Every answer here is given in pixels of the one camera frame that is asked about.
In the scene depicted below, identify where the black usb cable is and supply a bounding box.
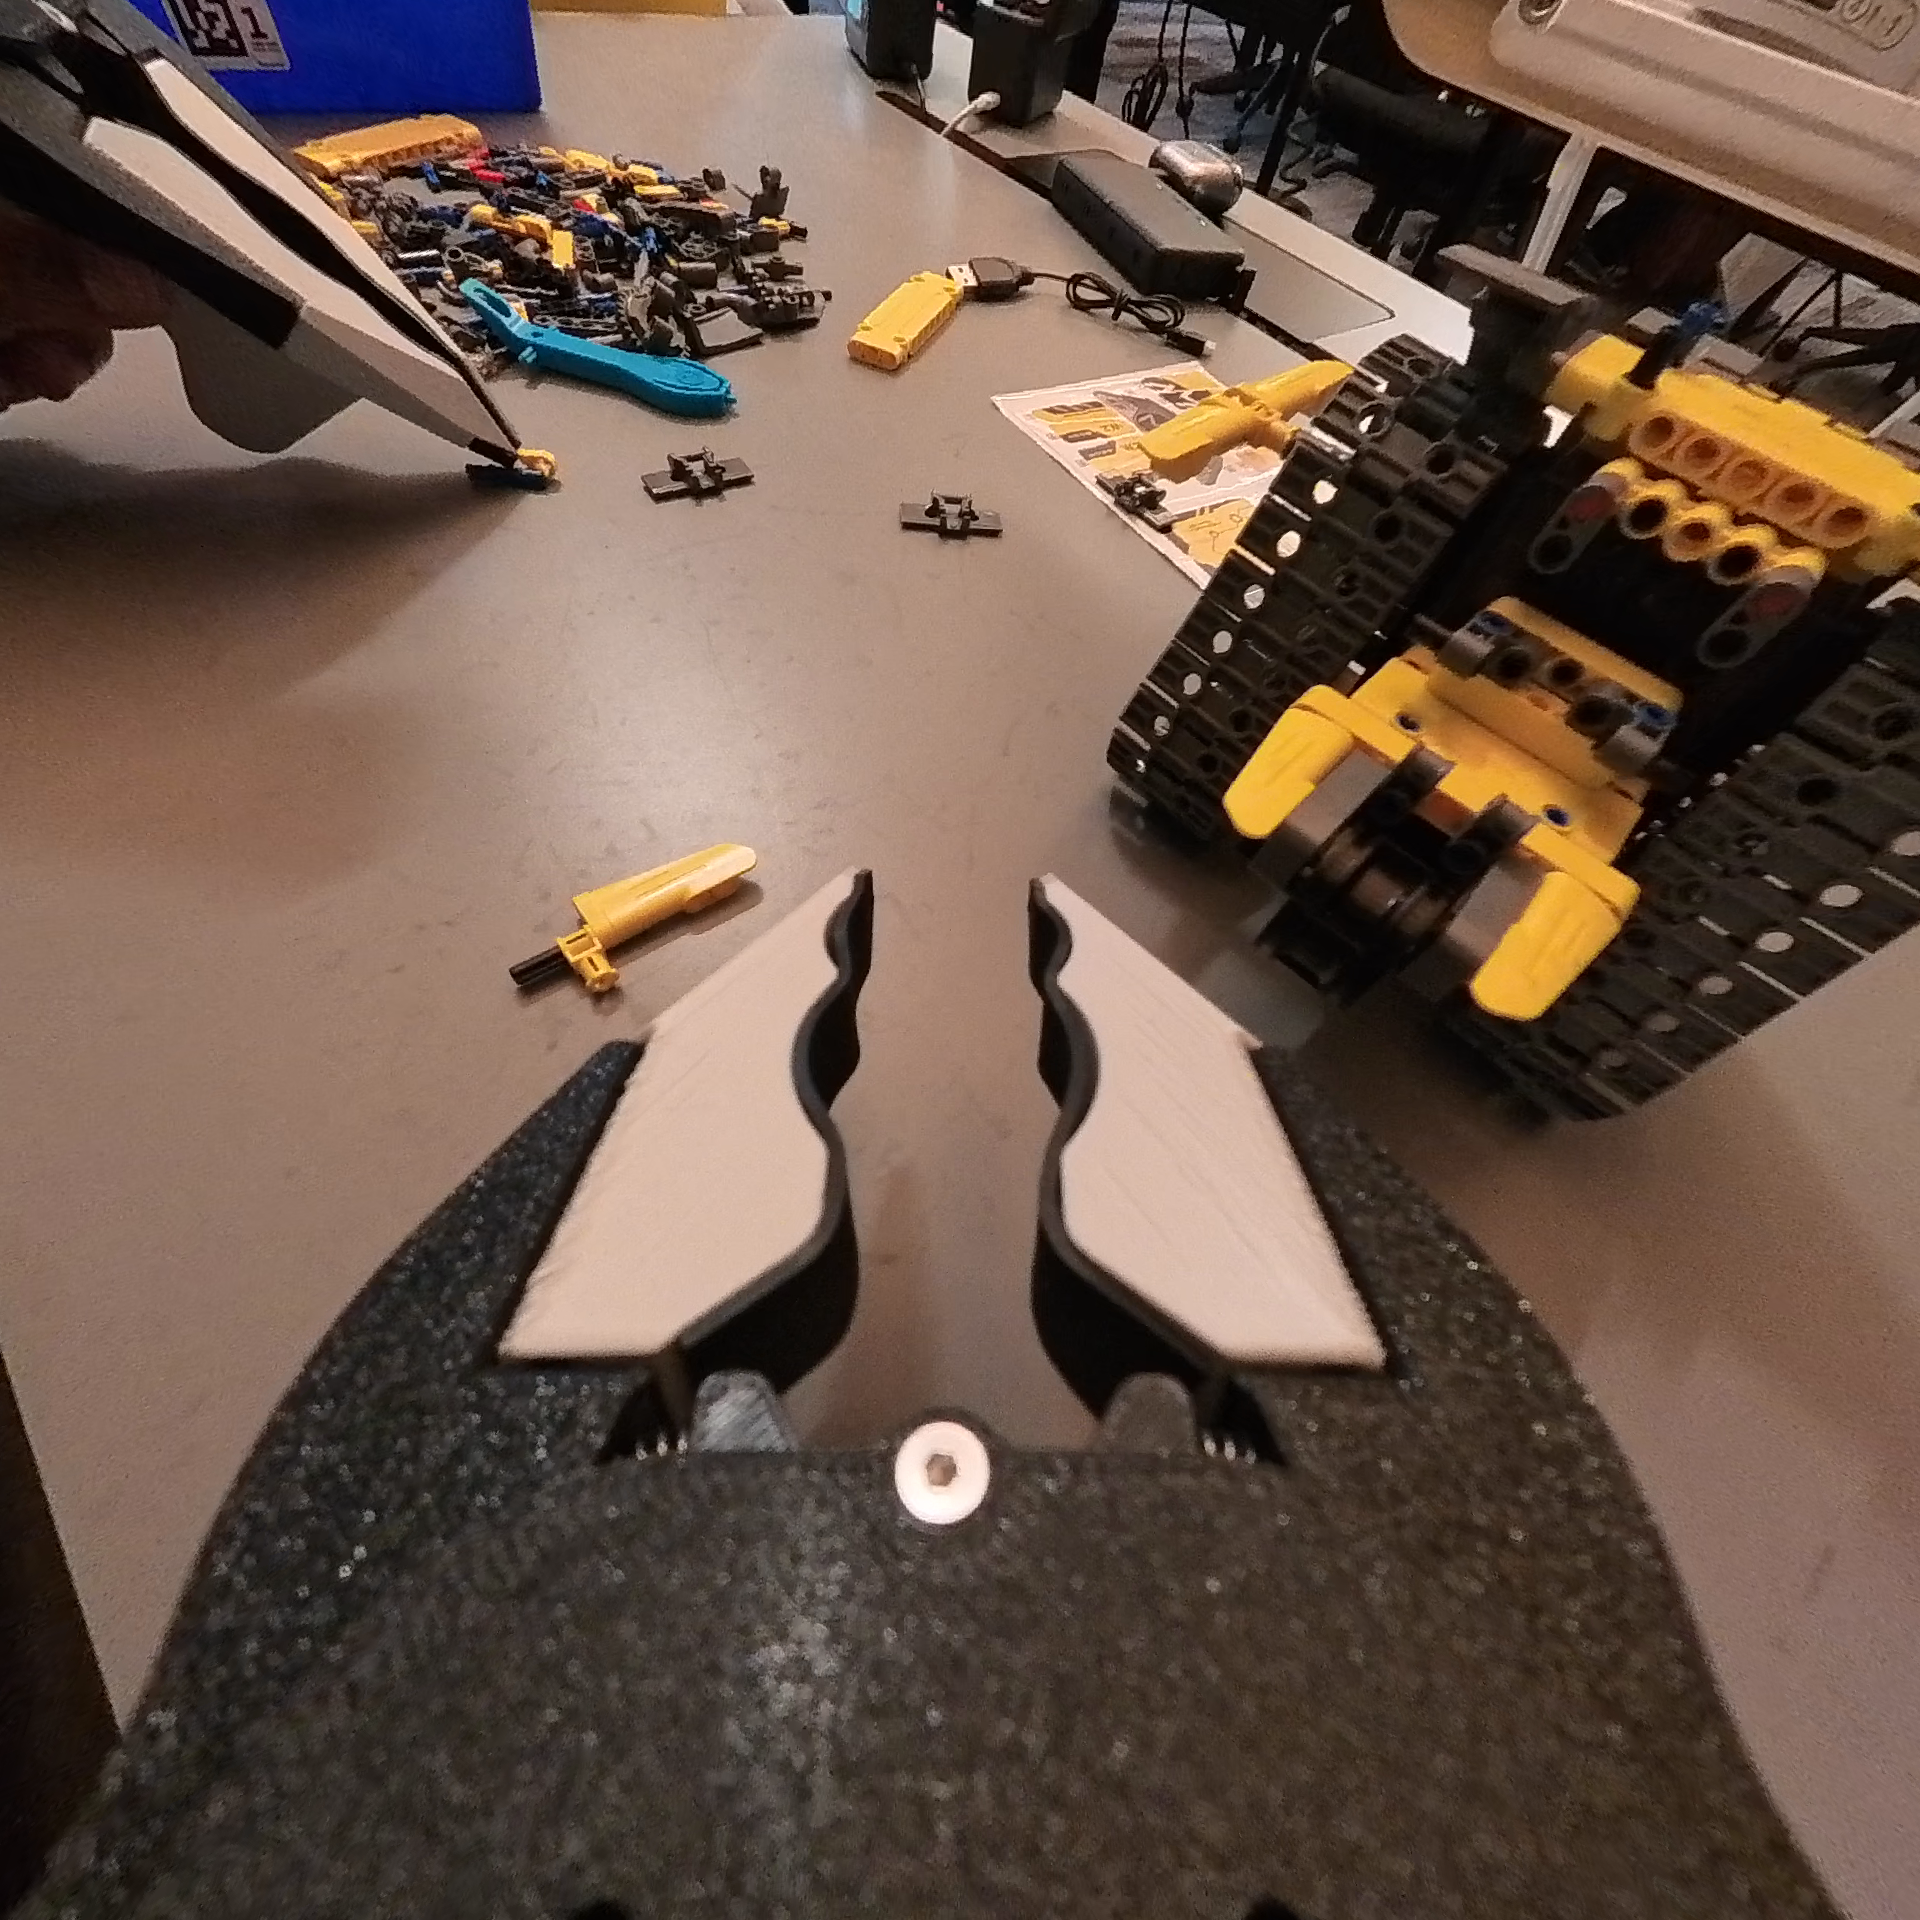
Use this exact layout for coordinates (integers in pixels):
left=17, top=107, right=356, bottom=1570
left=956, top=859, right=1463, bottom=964
left=943, top=259, right=1215, bottom=362

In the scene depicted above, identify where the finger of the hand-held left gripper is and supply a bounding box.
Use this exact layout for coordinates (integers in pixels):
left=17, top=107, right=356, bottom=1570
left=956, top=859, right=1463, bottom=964
left=81, top=116, right=500, bottom=456
left=141, top=58, right=524, bottom=457

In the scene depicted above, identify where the long yellow toy block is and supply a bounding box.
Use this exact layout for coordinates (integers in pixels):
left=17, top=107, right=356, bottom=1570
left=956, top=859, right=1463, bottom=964
left=293, top=114, right=485, bottom=185
left=847, top=271, right=964, bottom=374

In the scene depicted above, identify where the white stand base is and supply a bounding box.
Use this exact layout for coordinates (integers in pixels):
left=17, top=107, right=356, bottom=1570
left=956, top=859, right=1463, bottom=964
left=1375, top=0, right=1920, bottom=283

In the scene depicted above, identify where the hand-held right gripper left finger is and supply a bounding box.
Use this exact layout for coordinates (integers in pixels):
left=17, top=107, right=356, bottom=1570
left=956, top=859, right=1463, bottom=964
left=496, top=867, right=876, bottom=1446

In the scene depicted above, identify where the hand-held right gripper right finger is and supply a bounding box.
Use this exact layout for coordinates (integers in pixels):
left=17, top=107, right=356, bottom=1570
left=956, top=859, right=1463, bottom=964
left=1028, top=878, right=1390, bottom=1426

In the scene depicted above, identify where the yellow black tracked toy vehicle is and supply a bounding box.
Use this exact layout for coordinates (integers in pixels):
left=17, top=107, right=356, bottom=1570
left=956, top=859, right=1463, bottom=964
left=1106, top=247, right=1920, bottom=1126

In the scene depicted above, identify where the person's left hand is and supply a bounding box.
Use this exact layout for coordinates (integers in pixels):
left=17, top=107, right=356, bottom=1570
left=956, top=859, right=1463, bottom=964
left=0, top=199, right=175, bottom=414

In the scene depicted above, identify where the black box device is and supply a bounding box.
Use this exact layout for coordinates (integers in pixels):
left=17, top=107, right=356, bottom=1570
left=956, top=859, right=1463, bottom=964
left=1048, top=151, right=1257, bottom=298

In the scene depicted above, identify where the black battery charger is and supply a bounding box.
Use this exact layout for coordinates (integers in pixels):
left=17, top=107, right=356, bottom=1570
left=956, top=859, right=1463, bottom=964
left=967, top=0, right=1076, bottom=129
left=844, top=0, right=938, bottom=81

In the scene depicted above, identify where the instruction booklet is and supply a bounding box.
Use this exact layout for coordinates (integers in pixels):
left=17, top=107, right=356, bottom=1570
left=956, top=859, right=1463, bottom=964
left=991, top=364, right=1352, bottom=591

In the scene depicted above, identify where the blue plastic bin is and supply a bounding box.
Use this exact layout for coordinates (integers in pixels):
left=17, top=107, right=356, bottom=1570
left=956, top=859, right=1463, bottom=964
left=128, top=0, right=541, bottom=120

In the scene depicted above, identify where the yellow plastic toy piece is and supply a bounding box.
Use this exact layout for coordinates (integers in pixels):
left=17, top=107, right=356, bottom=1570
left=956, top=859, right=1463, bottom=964
left=574, top=844, right=759, bottom=951

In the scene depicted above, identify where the pile of toy building parts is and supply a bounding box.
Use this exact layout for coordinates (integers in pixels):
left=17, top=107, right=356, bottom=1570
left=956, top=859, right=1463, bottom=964
left=293, top=113, right=830, bottom=396

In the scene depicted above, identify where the teal plastic tool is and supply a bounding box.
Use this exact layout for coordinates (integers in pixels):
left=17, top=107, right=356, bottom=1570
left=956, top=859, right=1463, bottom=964
left=457, top=276, right=741, bottom=423

